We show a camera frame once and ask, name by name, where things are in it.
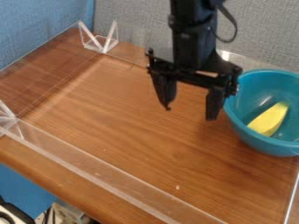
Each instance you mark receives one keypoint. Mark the blue plastic bowl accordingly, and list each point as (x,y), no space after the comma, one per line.
(263,111)

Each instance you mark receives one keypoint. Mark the clear acrylic left barrier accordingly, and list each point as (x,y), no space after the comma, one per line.
(30,79)

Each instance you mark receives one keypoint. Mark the clear acrylic barrier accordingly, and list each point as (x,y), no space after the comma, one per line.
(135,81)
(131,189)
(30,79)

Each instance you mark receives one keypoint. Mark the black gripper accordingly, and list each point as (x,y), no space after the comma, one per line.
(197,65)

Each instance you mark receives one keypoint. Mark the clear acrylic back barrier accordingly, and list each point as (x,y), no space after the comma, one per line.
(135,81)

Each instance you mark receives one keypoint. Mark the clear acrylic corner bracket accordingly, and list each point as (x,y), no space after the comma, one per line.
(95,42)

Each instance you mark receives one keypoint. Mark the yellow toy banana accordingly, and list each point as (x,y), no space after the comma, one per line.
(266,124)

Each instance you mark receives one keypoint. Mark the clear acrylic front barrier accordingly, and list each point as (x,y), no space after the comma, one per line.
(131,189)

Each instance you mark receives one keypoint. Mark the clear acrylic left bracket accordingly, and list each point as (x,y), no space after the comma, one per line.
(9,120)

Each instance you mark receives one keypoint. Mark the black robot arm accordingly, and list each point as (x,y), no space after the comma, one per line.
(194,15)

